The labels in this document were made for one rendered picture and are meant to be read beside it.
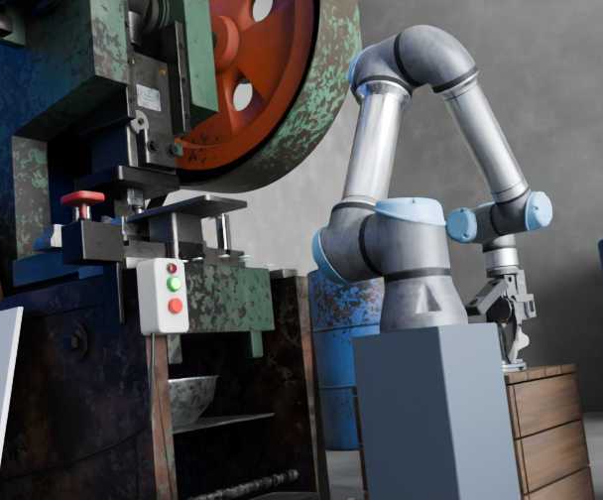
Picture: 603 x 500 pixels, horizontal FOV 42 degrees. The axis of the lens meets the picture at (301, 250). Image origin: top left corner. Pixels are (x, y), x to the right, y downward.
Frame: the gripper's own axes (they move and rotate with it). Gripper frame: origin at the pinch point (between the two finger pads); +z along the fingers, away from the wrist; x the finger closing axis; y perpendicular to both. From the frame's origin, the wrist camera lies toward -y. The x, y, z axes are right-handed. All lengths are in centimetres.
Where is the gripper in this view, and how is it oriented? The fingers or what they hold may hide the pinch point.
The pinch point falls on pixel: (508, 358)
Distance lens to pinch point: 182.5
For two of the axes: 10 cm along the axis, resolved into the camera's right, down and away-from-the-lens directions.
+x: -5.4, 1.8, 8.2
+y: 8.4, 0.0, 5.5
